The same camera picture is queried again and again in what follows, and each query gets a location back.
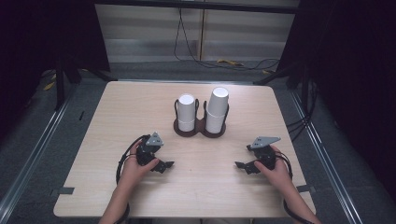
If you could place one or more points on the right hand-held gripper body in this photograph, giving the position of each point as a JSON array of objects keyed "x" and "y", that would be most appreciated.
[{"x": 264, "y": 155}]

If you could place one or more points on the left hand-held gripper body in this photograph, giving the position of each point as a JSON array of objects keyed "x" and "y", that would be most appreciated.
[{"x": 148, "y": 152}]

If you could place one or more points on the dark brown double cup holder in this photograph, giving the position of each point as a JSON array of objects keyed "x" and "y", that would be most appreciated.
[{"x": 199, "y": 126}]

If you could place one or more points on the white paper cup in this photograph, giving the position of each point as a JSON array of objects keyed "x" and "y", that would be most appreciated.
[{"x": 186, "y": 113}]

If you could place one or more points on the tall stack of white cups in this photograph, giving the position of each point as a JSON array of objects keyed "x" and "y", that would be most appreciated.
[{"x": 216, "y": 109}]

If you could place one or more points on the person's right hand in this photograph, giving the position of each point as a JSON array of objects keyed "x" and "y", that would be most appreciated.
[{"x": 278, "y": 174}]

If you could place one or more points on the person's left hand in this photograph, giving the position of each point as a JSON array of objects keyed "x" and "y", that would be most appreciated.
[{"x": 132, "y": 171}]

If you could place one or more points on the grey tape patch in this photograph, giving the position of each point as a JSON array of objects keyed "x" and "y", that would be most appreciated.
[
  {"x": 63, "y": 190},
  {"x": 305, "y": 188}
]

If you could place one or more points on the small black floor tape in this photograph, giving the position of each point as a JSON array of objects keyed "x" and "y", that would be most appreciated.
[{"x": 81, "y": 115}]

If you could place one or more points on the black metal stand leg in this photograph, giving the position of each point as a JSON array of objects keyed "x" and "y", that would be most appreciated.
[{"x": 274, "y": 76}]

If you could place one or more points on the small yellow tape scrap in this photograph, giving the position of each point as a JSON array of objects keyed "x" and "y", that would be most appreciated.
[{"x": 266, "y": 72}]

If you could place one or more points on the long yellow tape strip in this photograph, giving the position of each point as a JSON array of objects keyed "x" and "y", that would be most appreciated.
[{"x": 229, "y": 62}]

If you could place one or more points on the black metal stand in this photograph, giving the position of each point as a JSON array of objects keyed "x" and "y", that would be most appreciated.
[{"x": 59, "y": 87}]

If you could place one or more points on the dark curtain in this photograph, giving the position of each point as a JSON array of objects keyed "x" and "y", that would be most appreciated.
[
  {"x": 37, "y": 40},
  {"x": 351, "y": 77}
]

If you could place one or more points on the yellow tape piece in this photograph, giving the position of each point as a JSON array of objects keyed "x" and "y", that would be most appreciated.
[{"x": 49, "y": 86}]

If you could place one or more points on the black horizontal bar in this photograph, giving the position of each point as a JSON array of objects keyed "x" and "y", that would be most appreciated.
[{"x": 199, "y": 6}]

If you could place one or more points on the silver floor rail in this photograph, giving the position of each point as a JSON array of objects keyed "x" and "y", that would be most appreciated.
[
  {"x": 29, "y": 161},
  {"x": 330, "y": 165}
]

